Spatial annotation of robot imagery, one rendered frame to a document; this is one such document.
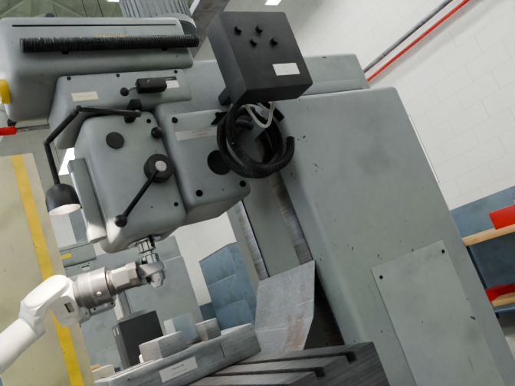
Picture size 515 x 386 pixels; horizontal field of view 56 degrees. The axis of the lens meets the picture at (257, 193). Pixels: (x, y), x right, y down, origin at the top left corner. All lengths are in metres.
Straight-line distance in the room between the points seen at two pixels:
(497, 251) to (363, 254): 4.35
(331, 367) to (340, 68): 1.16
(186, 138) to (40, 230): 1.87
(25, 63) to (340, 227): 0.85
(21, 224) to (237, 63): 2.13
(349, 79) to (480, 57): 3.76
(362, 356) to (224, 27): 0.77
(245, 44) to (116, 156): 0.41
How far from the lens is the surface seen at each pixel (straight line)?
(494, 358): 1.58
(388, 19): 6.11
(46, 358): 2.93
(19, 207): 3.07
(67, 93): 1.26
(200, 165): 1.27
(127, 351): 1.59
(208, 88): 1.40
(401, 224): 1.42
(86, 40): 1.30
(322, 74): 1.65
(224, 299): 9.20
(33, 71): 1.27
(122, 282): 1.24
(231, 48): 1.16
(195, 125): 1.31
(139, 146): 1.26
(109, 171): 1.21
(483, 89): 5.40
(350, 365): 0.80
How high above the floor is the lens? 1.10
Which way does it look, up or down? 11 degrees up
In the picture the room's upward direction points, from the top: 20 degrees counter-clockwise
